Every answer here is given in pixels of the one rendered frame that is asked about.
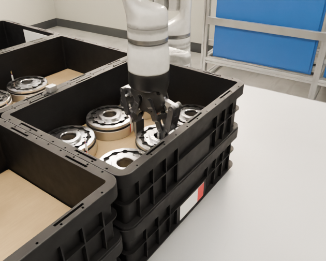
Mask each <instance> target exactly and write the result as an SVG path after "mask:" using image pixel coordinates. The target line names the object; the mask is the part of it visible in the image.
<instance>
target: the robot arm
mask: <svg viewBox="0 0 326 261"><path fill-rule="evenodd" d="M122 2H123V5H124V9H125V13H126V20H127V38H128V47H127V64H128V82H129V84H128V85H126V86H124V87H121V88H120V93H121V98H122V102H123V107H124V112H125V114H126V115H129V116H131V119H132V120H133V127H134V134H135V136H136V135H137V133H138V132H139V131H140V130H142V129H143V128H144V118H142V116H143V115H144V112H147V113H148V114H150V115H151V118H152V121H153V122H155V125H156V128H157V130H158V131H157V139H164V138H165V137H167V136H168V133H169V132H171V131H172V130H174V129H175V128H177V125H178V121H179V117H180V112H181V107H182V104H181V103H180V102H179V101H178V102H176V103H174V102H173V101H171V100H170V99H169V96H168V93H167V89H168V86H169V65H170V64H178V65H185V66H189V67H191V54H190V25H191V4H192V0H152V2H151V1H148V0H122ZM168 11H179V13H178V14H177V16H175V17H174V18H173V19H171V20H168ZM129 103H130V106H131V108H129ZM159 112H161V113H160V114H159V115H157V113H159ZM161 120H162V122H163V125H162V124H161Z"/></svg>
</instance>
